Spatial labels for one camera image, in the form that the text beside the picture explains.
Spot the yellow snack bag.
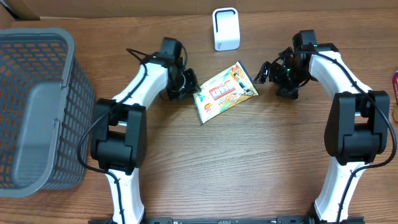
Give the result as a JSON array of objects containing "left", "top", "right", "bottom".
[{"left": 193, "top": 61, "right": 259, "bottom": 124}]

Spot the red purple Carefree pad pack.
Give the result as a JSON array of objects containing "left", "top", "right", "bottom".
[{"left": 392, "top": 71, "right": 398, "bottom": 105}]

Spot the white tube gold cap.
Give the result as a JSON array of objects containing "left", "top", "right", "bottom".
[{"left": 392, "top": 107, "right": 398, "bottom": 122}]

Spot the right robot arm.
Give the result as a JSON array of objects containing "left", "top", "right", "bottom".
[{"left": 255, "top": 30, "right": 397, "bottom": 223}]

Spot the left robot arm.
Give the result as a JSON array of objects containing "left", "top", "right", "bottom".
[{"left": 89, "top": 37, "right": 200, "bottom": 223}]

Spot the white barcode scanner stand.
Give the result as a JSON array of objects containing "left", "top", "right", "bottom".
[{"left": 212, "top": 7, "right": 241, "bottom": 51}]

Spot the grey plastic shopping basket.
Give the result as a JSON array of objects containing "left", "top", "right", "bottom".
[{"left": 1, "top": 28, "right": 95, "bottom": 198}]

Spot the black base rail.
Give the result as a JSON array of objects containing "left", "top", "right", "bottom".
[{"left": 88, "top": 216, "right": 365, "bottom": 224}]

